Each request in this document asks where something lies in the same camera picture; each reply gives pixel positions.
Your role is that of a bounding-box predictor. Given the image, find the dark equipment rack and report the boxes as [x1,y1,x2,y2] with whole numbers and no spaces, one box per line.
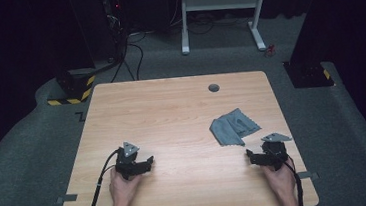
[101,0,132,63]

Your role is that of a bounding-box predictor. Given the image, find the white metal desk frame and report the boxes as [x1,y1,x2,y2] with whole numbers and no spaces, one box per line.
[177,0,276,59]

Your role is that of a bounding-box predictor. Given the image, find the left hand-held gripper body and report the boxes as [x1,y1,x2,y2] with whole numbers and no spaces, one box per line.
[112,139,149,182]

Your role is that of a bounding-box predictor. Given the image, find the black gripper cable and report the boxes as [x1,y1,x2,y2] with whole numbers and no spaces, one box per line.
[282,154,305,206]
[73,148,128,206]

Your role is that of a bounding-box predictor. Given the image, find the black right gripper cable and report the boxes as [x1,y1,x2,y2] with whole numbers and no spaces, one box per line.
[282,154,305,206]

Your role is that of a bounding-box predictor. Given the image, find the grey tape strip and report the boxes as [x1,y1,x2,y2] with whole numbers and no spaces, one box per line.
[56,193,79,204]
[296,169,320,181]

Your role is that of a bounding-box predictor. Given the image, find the person's right hand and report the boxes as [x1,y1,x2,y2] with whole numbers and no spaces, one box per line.
[260,159,299,201]

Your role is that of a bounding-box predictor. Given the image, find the grey cloth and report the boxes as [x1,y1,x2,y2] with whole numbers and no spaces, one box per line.
[207,105,264,150]

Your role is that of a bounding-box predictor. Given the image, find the black floor cables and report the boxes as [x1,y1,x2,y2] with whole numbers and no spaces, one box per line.
[106,32,147,84]

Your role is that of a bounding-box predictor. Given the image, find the black stand base yellow mark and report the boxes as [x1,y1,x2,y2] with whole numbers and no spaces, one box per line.
[282,57,336,91]

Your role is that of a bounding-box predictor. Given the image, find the black yellow striped stand base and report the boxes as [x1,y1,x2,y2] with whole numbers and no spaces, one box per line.
[44,68,99,108]

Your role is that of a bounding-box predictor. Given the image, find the small red floor object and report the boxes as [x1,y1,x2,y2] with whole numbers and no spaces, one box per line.
[263,44,277,59]

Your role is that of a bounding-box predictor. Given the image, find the grey table cable grommet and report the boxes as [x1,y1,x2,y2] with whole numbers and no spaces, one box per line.
[207,83,221,94]

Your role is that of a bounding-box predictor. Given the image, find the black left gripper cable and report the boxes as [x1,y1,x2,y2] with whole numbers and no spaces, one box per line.
[73,148,128,206]

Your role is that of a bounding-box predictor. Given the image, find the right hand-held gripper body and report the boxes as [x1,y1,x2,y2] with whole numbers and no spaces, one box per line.
[252,131,296,173]

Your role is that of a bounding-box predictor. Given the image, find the person's left hand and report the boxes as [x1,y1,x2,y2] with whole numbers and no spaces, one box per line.
[107,165,146,206]

